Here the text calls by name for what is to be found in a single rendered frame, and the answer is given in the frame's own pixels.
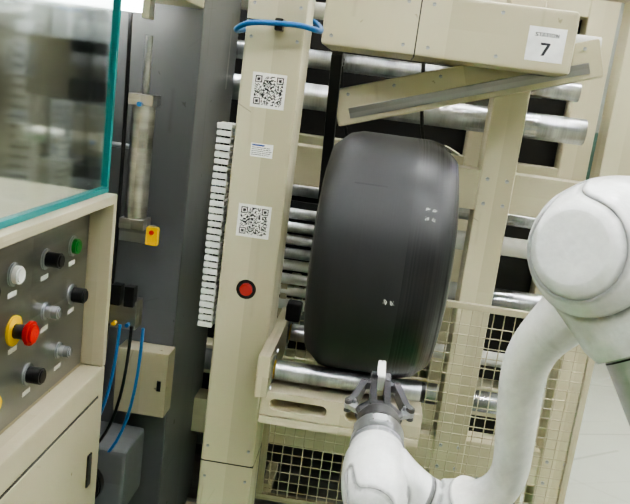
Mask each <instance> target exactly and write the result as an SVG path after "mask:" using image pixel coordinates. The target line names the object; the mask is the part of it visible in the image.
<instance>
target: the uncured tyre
mask: <svg viewBox="0 0 630 504"><path fill-rule="evenodd" d="M355 182H362V183H369V184H376V185H383V186H388V187H387V188H386V187H379V186H372V185H365V184H357V183H355ZM425 205H429V206H433V207H437V208H439V212H438V220H437V225H433V224H429V223H423V217H424V208H425ZM458 215H459V166H458V162H457V161H456V160H455V158H454V157H453V156H452V155H451V153H450V152H449V151H448V150H447V148H446V147H445V146H444V145H442V144H440V143H437V142H435V141H433V140H428V139H420V138H413V137H405V136H398V135H390V134H383V133H376V132H368V131H361V132H353V133H350V134H349V135H348V136H346V137H345V138H343V139H342V140H340V141H339V142H338V143H336V144H335V145H334V146H333V149H332V152H331V155H330V158H329V161H328V165H327V168H326V171H325V175H324V178H323V183H322V187H321V192H320V197H319V203H318V208H317V214H316V220H315V226H314V232H313V239H312V245H311V253H310V260H309V268H308V276H307V285H306V294H305V306H304V344H305V348H306V349H307V350H308V351H309V353H310V354H311V355H312V356H313V358H314V359H315V360H316V361H317V363H318V364H321V365H323V366H325V367H329V368H336V369H342V370H349V371H355V372H361V373H368V374H371V373H372V371H375V372H377V368H378V362H379V360H382V361H383V360H384V361H386V373H390V374H391V377H394V378H400V379H402V378H410V377H411V376H413V375H414V374H416V373H417V372H419V371H420V370H422V369H423V368H425V367H426V366H427V365H428V364H429V362H430V360H431V358H432V355H433V352H434V349H435V345H436V342H437V339H438V335H439V332H440V328H441V325H442V321H443V317H444V312H445V308H446V303H447V298H448V292H449V287H450V281H451V275H452V268H453V262H454V254H455V246H456V238H457V228H458ZM382 296H385V297H392V298H396V304H395V309H390V308H383V307H380V306H381V300H382Z"/></svg>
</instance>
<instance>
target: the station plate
mask: <svg viewBox="0 0 630 504"><path fill-rule="evenodd" d="M567 32H568V30H564V29H556V28H548V27H540V26H532V25H530V28H529V34H528V39H527V45H526V50H525V56H524V60H532V61H540V62H548V63H556V64H562V58H563V53H564V48H565V43H566V38H567Z"/></svg>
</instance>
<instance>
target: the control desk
mask: <svg viewBox="0 0 630 504"><path fill-rule="evenodd" d="M117 197H118V195H117V194H112V193H104V194H101V195H99V196H96V197H93V198H90V199H87V200H84V201H81V202H78V203H75V204H72V205H69V206H67V207H64V208H61V209H58V210H55V211H52V212H49V213H46V214H43V215H40V216H38V217H35V218H32V219H29V220H26V221H23V222H20V223H17V224H14V225H11V226H8V227H6V228H3V229H0V504H95V491H96V477H97V464H98V450H99V436H100V423H101V409H102V396H103V382H104V365H105V360H106V347H107V333H108V319H109V306H110V292H111V279H112V265H113V252H114V238H115V224H116V211H117Z"/></svg>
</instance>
